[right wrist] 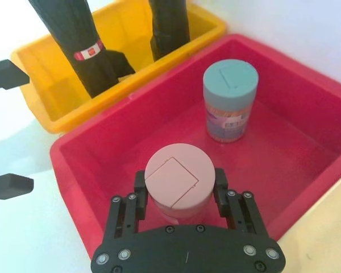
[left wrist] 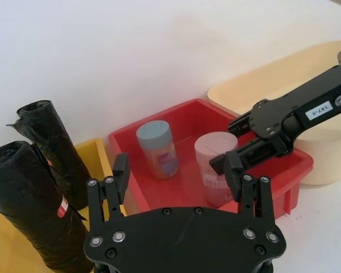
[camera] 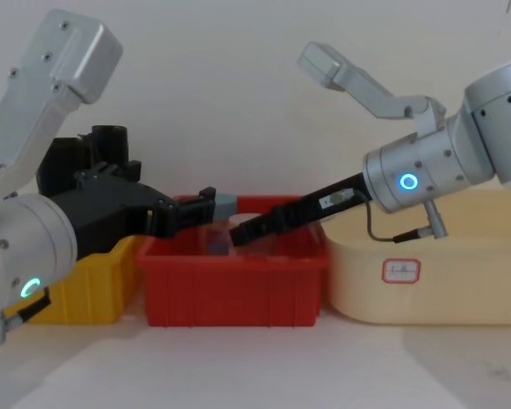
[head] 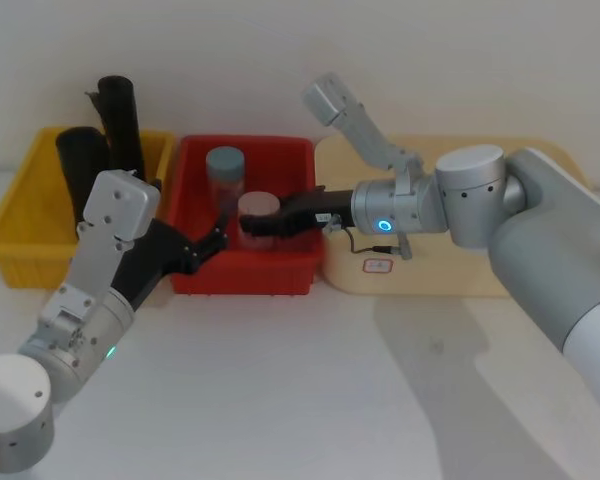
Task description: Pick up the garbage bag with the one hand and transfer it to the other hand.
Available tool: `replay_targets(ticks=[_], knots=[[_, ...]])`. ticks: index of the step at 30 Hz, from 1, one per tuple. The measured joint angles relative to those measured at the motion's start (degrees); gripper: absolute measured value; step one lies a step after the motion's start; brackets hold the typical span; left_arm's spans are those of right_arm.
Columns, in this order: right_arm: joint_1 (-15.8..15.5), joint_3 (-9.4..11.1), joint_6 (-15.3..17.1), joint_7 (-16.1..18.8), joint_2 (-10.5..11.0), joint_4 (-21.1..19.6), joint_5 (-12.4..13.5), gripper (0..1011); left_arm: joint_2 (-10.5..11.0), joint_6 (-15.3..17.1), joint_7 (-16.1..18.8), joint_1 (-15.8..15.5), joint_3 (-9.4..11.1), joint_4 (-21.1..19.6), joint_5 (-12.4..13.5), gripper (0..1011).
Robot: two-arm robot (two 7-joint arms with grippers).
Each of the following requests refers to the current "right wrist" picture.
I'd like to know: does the yellow plastic bin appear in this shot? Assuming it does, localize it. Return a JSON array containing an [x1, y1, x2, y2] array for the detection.
[[11, 0, 227, 134]]

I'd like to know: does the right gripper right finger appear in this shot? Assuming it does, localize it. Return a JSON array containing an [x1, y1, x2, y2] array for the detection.
[[214, 168, 269, 237]]

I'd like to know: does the red plastic bin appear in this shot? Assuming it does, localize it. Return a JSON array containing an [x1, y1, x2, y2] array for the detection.
[[49, 33, 341, 253]]

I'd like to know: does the jar with teal lid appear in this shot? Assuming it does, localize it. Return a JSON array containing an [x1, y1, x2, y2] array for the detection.
[[202, 58, 259, 144]]

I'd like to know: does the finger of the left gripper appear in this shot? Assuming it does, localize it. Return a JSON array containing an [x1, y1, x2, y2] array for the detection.
[[0, 59, 31, 92], [0, 173, 35, 228]]

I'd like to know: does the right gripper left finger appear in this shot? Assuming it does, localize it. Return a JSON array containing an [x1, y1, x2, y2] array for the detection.
[[103, 169, 149, 245]]

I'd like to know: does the jar with pink lid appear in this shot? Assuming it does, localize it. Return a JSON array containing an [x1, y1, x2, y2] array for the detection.
[[144, 143, 216, 228]]

